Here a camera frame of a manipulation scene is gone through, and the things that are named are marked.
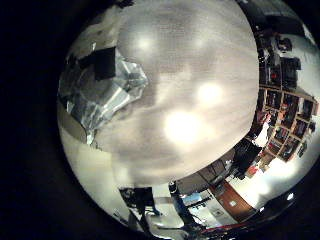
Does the brown wooden door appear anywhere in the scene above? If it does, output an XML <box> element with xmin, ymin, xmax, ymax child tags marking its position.
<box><xmin>209</xmin><ymin>179</ymin><xmax>258</xmax><ymax>224</ymax></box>

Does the grey white striped cloth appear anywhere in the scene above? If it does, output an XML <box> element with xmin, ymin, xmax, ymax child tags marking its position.
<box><xmin>58</xmin><ymin>49</ymin><xmax>150</xmax><ymax>146</ymax></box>

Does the wooden shelf unit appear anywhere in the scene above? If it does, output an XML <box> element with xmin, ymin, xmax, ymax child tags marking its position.
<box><xmin>253</xmin><ymin>29</ymin><xmax>320</xmax><ymax>164</ymax></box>

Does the person in black clothes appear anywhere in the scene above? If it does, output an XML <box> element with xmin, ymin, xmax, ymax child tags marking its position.
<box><xmin>232</xmin><ymin>139</ymin><xmax>263</xmax><ymax>179</ymax></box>

